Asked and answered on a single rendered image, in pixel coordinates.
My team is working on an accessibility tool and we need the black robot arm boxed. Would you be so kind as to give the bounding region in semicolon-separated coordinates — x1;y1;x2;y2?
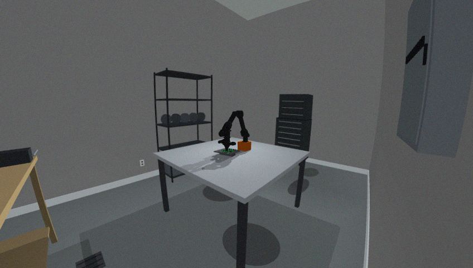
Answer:
219;111;250;145

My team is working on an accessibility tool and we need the dark grey switch panel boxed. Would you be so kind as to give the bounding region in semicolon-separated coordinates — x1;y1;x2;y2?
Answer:
214;148;240;157

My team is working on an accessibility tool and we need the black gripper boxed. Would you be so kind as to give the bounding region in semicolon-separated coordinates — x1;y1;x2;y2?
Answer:
224;136;236;151

